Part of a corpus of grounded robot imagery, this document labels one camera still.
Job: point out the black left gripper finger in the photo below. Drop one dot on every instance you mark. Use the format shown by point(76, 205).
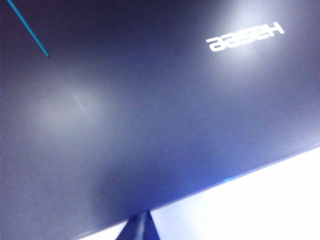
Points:
point(141, 228)

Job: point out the black Hasee laptop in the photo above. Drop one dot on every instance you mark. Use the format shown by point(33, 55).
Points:
point(140, 105)

